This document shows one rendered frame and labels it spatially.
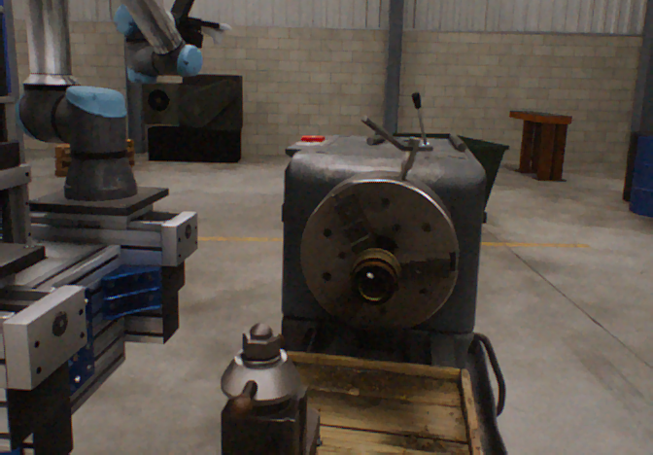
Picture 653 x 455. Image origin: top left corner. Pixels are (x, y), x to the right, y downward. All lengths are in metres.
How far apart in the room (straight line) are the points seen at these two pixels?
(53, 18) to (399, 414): 1.06
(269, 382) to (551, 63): 11.55
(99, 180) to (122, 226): 0.11
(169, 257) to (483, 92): 10.55
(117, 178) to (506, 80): 10.71
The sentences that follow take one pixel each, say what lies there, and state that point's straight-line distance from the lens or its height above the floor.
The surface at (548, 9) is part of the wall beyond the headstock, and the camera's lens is 12.03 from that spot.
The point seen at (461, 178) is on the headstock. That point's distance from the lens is 1.26.
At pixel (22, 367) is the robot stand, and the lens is 0.83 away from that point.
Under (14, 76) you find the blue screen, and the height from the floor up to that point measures 1.40.
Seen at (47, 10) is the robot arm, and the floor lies 1.55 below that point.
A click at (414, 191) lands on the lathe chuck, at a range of 1.10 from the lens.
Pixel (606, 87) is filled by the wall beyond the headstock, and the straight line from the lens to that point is 12.44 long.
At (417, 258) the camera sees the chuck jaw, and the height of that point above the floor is 1.10.
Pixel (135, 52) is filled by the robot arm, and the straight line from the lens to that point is 1.57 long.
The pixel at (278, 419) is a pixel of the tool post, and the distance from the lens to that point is 0.58.
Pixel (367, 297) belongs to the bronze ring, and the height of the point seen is 1.05.
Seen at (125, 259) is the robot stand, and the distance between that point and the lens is 1.29.
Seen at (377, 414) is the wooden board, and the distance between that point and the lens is 1.00.
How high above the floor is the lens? 1.42
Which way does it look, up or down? 12 degrees down
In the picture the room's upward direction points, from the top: 1 degrees clockwise
